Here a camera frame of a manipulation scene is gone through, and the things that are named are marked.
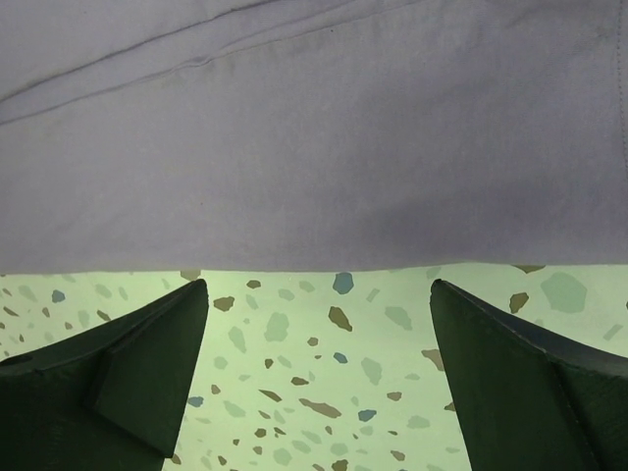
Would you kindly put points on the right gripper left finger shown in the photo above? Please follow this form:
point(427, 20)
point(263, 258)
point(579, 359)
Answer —
point(111, 398)

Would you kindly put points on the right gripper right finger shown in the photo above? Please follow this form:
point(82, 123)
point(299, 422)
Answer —
point(525, 397)

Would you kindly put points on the lavender t-shirt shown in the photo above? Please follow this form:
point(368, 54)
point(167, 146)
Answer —
point(311, 135)

